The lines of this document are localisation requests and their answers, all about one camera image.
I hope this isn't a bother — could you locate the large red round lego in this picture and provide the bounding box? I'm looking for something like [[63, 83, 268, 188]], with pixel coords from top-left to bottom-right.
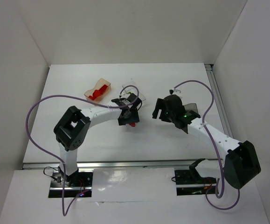
[[92, 90, 101, 98]]

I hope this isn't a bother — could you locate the red lego plate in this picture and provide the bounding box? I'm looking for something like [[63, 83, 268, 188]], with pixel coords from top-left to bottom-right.
[[98, 84, 108, 95]]

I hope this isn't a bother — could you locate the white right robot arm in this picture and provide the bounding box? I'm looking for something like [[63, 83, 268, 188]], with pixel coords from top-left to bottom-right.
[[152, 94, 261, 189]]

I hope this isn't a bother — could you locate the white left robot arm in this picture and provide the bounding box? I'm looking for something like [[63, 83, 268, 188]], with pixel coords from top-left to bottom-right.
[[54, 93, 142, 181]]

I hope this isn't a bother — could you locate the dark grey translucent container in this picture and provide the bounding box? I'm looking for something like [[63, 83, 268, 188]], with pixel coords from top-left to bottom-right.
[[184, 103, 199, 114]]

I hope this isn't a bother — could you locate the clear plastic container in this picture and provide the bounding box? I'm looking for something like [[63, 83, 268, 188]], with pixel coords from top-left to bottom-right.
[[119, 79, 146, 110]]

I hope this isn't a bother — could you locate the orange translucent plastic container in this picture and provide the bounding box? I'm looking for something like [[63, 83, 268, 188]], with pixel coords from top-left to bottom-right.
[[84, 78, 111, 103]]

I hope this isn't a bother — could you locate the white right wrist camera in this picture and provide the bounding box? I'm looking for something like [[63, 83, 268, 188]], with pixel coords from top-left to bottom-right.
[[169, 88, 182, 98]]

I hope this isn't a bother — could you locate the aluminium side rail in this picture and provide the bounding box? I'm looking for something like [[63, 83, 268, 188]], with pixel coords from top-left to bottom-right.
[[204, 64, 233, 137]]

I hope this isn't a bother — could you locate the aluminium front rail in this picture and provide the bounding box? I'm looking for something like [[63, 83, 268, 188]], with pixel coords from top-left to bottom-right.
[[21, 159, 205, 170]]

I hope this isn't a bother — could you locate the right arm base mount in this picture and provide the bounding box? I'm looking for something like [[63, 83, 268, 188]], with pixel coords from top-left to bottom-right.
[[171, 159, 216, 196]]

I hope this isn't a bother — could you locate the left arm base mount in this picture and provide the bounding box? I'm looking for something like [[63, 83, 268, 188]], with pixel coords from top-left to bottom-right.
[[43, 166, 93, 198]]

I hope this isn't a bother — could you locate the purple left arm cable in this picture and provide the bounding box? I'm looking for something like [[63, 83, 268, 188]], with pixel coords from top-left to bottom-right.
[[25, 84, 140, 217]]

